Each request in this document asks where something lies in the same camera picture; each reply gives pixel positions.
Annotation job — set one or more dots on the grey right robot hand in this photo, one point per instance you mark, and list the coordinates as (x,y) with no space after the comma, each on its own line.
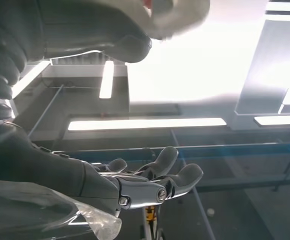
(35,172)

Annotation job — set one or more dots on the small white round disc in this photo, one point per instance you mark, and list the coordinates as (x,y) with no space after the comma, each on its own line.
(210,212)

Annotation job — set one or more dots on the rail with orange clips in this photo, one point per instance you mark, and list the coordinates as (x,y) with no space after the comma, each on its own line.
(149,215)

